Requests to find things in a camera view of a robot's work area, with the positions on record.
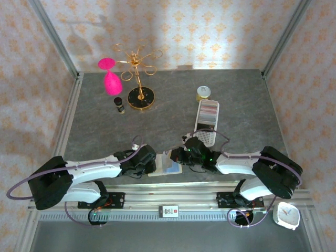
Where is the beige leather card holder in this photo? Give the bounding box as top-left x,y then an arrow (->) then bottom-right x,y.
147,153 -> 183,177

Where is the row of pastel cards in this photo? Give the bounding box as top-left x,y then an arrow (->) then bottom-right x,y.
197,102 -> 219,124

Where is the white slotted plastic basket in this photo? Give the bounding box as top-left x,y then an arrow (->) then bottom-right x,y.
193,99 -> 221,147

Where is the white number tag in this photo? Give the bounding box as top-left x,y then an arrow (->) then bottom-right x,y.
159,205 -> 180,218

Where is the small dark spice bottle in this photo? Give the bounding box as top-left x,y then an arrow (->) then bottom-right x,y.
113,97 -> 127,114

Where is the yellow tin can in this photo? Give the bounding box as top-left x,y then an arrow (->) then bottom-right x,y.
196,86 -> 213,102

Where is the pink wine glass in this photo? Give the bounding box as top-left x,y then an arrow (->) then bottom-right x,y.
98,58 -> 123,96

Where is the white square clock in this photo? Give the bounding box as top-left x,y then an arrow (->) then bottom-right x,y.
272,201 -> 301,231

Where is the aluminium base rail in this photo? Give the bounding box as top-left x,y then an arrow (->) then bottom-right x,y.
27,182 -> 314,212

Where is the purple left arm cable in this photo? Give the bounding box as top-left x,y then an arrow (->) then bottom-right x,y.
6,134 -> 145,228

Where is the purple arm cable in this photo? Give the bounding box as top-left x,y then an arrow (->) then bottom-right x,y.
188,128 -> 303,228
6,134 -> 145,228

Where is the grey slotted cable tray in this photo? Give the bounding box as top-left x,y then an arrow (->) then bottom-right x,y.
39,212 -> 276,223

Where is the gold wire glass rack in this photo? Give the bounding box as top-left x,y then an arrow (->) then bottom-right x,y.
113,39 -> 163,112

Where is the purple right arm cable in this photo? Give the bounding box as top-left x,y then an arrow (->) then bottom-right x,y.
188,128 -> 303,228

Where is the aluminium side rail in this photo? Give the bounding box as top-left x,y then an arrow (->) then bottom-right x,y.
48,72 -> 85,169

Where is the aluminium frame post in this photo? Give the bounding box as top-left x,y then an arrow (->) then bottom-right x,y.
261,0 -> 313,79
28,0 -> 80,79

